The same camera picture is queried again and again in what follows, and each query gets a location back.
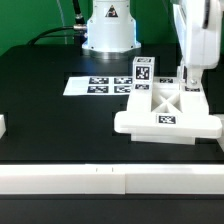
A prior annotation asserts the white block left edge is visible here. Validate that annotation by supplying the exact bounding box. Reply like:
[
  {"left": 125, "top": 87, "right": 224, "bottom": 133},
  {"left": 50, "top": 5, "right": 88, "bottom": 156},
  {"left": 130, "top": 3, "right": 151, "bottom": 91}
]
[{"left": 0, "top": 114, "right": 6, "bottom": 139}]

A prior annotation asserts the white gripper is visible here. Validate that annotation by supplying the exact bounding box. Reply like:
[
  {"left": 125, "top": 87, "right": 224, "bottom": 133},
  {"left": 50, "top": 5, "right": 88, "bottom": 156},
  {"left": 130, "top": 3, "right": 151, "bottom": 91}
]
[{"left": 172, "top": 0, "right": 223, "bottom": 88}]

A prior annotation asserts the white block right edge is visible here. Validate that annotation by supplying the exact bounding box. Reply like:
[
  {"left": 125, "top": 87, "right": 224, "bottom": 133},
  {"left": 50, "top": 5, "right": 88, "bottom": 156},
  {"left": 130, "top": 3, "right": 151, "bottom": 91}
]
[{"left": 213, "top": 113, "right": 224, "bottom": 153}]

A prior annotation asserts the white tagged cube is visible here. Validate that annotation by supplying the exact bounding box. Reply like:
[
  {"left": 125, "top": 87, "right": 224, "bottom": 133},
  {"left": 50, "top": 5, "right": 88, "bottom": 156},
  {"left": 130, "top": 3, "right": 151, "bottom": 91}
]
[{"left": 132, "top": 57, "right": 155, "bottom": 90}]

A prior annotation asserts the white chair back frame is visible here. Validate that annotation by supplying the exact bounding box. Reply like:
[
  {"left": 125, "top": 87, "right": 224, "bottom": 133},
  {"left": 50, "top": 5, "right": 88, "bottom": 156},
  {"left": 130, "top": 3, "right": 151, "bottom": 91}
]
[{"left": 114, "top": 77, "right": 222, "bottom": 139}]

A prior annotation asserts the white block edge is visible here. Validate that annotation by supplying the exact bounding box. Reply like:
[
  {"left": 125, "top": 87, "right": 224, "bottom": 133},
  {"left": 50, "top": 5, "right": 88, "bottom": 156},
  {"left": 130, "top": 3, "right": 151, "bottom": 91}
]
[
  {"left": 213, "top": 113, "right": 224, "bottom": 153},
  {"left": 0, "top": 114, "right": 6, "bottom": 139}
]

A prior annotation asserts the white chair seat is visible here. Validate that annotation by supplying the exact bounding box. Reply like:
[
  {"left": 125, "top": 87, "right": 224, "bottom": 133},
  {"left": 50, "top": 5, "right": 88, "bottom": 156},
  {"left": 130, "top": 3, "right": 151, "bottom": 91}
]
[{"left": 131, "top": 134, "right": 195, "bottom": 145}]

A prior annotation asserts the black cable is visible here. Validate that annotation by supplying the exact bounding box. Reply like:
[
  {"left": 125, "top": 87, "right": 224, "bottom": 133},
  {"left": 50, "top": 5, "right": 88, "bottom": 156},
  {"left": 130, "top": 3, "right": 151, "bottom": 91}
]
[{"left": 27, "top": 0, "right": 88, "bottom": 46}]

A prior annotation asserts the marker sheet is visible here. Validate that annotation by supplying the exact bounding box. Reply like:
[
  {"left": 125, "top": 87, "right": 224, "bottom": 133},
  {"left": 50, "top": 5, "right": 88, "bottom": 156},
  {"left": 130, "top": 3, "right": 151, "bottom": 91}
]
[{"left": 63, "top": 76, "right": 132, "bottom": 96}]

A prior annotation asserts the white front rail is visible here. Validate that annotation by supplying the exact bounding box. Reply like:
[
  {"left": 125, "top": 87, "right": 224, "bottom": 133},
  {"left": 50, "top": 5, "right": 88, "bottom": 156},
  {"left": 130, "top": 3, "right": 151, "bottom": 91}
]
[{"left": 0, "top": 164, "right": 224, "bottom": 195}]

